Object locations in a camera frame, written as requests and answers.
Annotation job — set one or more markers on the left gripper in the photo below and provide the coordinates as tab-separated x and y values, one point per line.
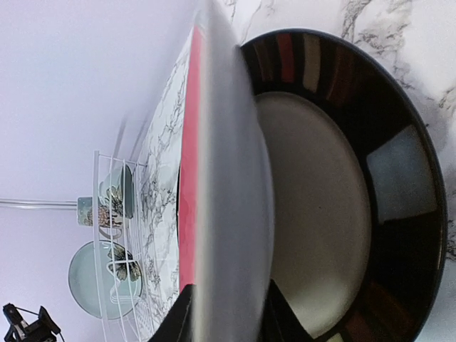
43	329

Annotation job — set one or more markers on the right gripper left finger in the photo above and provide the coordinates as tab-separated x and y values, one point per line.
177	325

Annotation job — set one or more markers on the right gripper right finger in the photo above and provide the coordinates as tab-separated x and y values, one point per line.
281	323

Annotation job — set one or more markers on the green floral plate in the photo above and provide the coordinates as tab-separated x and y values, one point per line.
120	275

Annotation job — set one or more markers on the red floral plate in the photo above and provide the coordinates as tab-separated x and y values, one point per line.
234	203

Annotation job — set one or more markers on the black striped plate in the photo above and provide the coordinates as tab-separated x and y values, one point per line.
360	209

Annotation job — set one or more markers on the green floral bowl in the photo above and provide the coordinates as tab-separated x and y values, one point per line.
117	191

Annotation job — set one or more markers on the white wire dish rack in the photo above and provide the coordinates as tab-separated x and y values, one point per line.
149	239

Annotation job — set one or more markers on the left aluminium frame post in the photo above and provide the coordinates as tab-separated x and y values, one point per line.
38	205

